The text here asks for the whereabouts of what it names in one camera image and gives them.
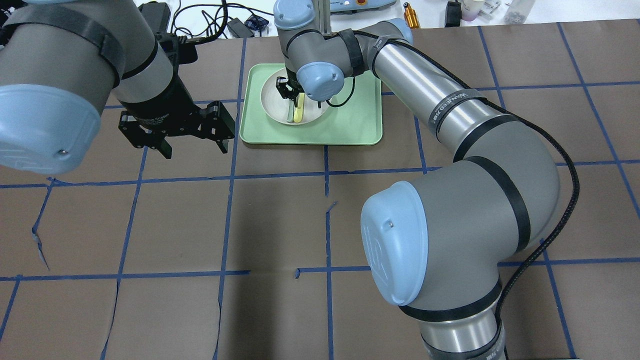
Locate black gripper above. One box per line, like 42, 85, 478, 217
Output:
118, 75, 235, 159
275, 75, 304, 109

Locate light green tray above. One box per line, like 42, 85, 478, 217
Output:
239, 63, 383, 146

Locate yellow plastic fork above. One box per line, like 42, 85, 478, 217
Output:
294, 93, 306, 125

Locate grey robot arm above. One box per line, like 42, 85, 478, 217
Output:
273, 0, 579, 360
0, 0, 235, 175

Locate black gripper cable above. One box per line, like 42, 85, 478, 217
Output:
317, 75, 357, 109

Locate aluminium frame post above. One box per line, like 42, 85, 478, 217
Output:
313, 0, 332, 35

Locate black power adapter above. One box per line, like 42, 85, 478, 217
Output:
226, 18, 255, 39

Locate pale green spoon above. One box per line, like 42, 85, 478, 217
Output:
285, 100, 297, 125

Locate white round plate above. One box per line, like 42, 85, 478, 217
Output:
260, 67, 329, 126

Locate gold metal cylinder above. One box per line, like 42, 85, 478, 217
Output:
403, 2, 420, 29

